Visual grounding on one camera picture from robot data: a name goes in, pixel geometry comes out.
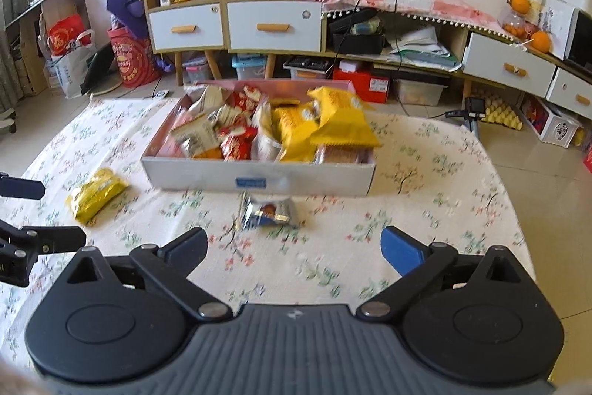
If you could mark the white shopping bag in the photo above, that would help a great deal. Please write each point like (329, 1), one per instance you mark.
(72, 48)

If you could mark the clear storage bin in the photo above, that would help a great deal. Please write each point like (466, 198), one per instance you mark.
(418, 92)

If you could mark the small camera on tripod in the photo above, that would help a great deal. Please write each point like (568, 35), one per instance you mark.
(473, 112)

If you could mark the clear wrapped brown cake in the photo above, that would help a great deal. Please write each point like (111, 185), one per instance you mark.
(342, 154)

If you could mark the floral tablecloth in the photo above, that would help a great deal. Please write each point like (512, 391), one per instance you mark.
(433, 180)

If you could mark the orange fruit lower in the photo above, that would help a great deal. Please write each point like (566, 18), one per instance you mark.
(541, 41)

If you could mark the orange fruit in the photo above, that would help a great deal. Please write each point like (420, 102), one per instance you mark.
(541, 41)
(521, 7)

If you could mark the white left drawer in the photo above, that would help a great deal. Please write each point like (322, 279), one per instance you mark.
(187, 28)

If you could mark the silver truffle chocolate packet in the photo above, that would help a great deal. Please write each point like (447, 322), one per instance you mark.
(268, 213)

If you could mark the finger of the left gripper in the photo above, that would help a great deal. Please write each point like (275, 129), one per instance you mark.
(16, 187)
(40, 240)

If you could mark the blue lid storage bin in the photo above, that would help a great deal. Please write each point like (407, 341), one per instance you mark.
(249, 66)

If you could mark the pink and white snack box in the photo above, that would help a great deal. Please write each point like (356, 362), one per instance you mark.
(268, 177)

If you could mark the yellow egg tray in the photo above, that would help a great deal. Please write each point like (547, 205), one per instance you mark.
(503, 114)

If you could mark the gold yellow snack packet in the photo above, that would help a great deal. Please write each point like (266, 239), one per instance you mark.
(91, 197)

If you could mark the pink floral cabinet cloth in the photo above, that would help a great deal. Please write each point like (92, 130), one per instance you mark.
(456, 12)

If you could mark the white far right drawer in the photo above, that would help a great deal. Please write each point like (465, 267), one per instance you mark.
(570, 92)

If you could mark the red box under cabinet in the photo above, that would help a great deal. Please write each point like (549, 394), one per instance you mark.
(369, 87)

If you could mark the large yellow pastry packet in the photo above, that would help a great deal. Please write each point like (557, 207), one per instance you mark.
(342, 120)

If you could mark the black bag on shelf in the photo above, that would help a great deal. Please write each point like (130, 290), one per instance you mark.
(358, 32)

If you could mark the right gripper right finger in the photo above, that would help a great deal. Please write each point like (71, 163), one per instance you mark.
(420, 267)

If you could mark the microwave oven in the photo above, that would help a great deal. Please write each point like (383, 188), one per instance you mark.
(578, 51)

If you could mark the white orange biscuit packet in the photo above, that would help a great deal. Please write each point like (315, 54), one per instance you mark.
(198, 140)

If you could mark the yellow pastry packet in box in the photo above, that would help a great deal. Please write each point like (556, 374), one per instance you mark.
(295, 125)

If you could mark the orange fruit upper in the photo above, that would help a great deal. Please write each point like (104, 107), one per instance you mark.
(521, 7)

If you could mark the white angled drawer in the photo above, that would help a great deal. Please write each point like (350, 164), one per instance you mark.
(507, 65)

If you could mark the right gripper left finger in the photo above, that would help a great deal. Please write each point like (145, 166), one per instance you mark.
(167, 269)

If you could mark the purple plush toy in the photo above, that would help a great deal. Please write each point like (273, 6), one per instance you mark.
(131, 14)

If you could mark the red round gift bag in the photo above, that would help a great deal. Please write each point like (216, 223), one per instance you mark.
(135, 61)

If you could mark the white middle drawer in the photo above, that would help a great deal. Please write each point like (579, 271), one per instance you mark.
(275, 26)

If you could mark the white decorated small box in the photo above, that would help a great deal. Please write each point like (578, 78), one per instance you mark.
(549, 123)

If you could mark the red white candy packet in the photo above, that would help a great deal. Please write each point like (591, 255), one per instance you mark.
(236, 142)

